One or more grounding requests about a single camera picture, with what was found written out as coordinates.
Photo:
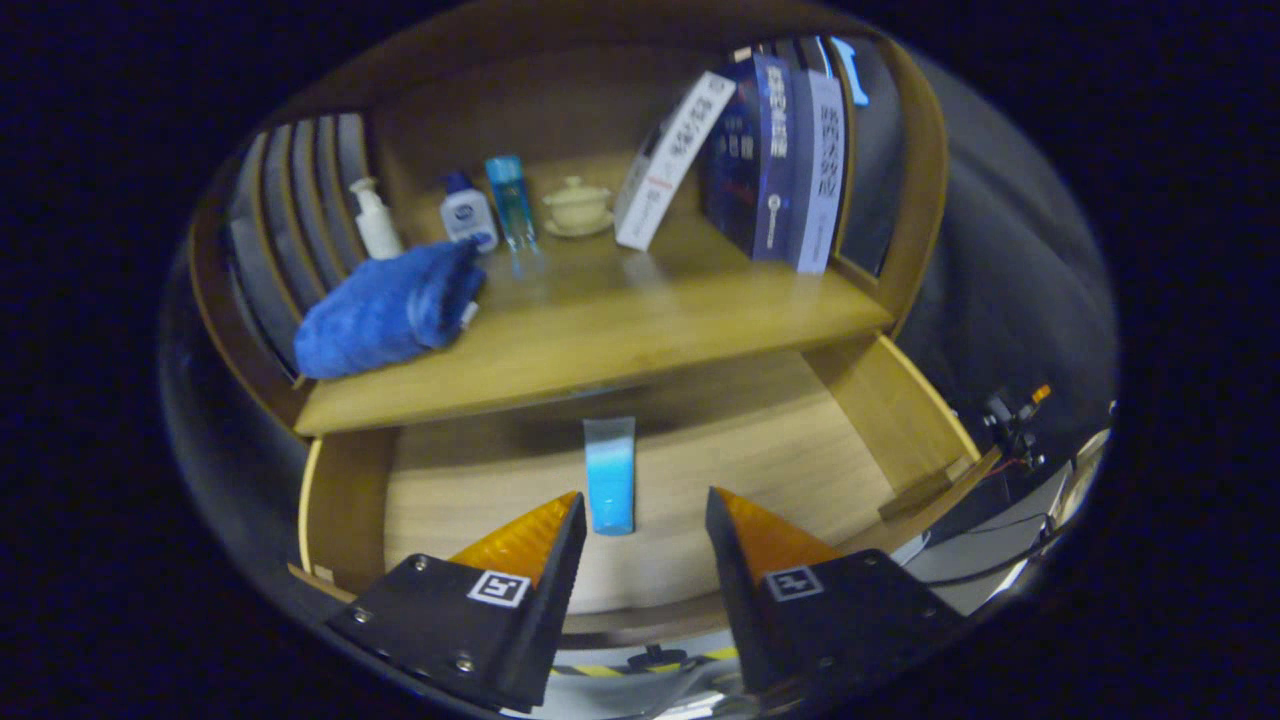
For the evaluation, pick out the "dark blue book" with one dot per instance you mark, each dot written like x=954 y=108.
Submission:
x=750 y=160

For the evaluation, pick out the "white book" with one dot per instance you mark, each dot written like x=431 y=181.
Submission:
x=665 y=170

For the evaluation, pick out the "wooden cabinet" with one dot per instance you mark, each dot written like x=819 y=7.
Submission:
x=500 y=100

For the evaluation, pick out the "beige lidded teacup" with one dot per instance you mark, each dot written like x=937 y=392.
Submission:
x=577 y=208

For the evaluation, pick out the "wooden countertop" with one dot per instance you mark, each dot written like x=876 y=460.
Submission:
x=620 y=330

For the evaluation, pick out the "black device with orange tip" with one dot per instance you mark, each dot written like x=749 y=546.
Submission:
x=1010 y=420

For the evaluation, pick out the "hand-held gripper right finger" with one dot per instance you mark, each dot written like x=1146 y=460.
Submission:
x=745 y=600

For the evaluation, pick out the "pale lavender book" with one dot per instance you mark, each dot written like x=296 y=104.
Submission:
x=820 y=170

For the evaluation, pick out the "blue squeeze tube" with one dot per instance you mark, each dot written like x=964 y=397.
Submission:
x=610 y=475

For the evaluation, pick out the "blue folded towel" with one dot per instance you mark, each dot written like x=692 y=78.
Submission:
x=385 y=310

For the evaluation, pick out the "clear blue bottle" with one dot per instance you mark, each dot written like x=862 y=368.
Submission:
x=512 y=205

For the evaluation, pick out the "white bottle with blue cap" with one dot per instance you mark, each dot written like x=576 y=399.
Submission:
x=467 y=215

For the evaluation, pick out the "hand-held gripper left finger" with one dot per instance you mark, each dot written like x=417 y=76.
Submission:
x=550 y=600

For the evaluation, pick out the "white pump bottle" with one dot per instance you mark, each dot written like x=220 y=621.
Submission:
x=378 y=228

